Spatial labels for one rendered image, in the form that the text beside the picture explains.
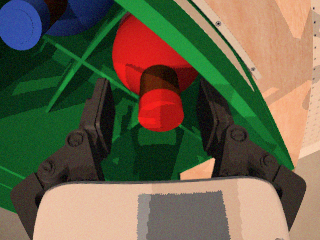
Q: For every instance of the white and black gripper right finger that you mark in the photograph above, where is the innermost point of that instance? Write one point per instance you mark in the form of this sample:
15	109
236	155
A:
223	139

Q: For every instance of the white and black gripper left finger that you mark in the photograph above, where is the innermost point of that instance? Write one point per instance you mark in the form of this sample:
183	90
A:
84	150

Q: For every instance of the green crate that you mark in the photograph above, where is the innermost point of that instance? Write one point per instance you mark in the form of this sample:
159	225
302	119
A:
31	81
7	180

